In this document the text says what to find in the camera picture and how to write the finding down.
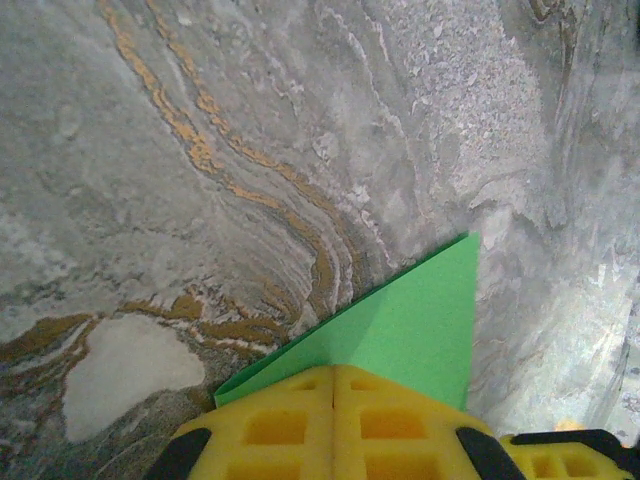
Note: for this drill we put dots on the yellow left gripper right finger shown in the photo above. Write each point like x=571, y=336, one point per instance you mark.
x=400, y=440

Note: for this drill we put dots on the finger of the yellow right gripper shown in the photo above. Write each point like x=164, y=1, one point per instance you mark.
x=575, y=462

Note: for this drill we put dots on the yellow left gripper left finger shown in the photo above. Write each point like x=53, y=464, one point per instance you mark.
x=280, y=435

